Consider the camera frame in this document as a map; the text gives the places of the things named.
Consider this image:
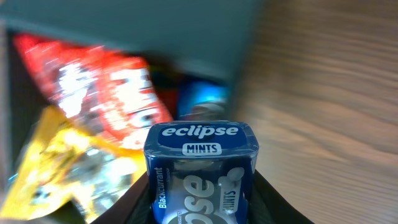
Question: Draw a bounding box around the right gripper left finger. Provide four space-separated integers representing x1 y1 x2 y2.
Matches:
91 174 155 224

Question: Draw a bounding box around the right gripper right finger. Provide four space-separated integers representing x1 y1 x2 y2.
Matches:
247 171 314 224

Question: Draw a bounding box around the blue Eclipse mints box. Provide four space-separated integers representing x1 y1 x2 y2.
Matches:
144 121 259 224

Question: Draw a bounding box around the yellow candy bag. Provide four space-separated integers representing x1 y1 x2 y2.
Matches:
1 106 146 223

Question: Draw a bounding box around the red Hacks candy bag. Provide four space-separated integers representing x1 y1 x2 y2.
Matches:
14 34 172 149

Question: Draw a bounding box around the blue Oreo pack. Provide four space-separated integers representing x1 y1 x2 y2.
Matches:
177 80 228 121

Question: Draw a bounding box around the dark green gift box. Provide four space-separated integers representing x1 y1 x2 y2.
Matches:
0 0 265 224

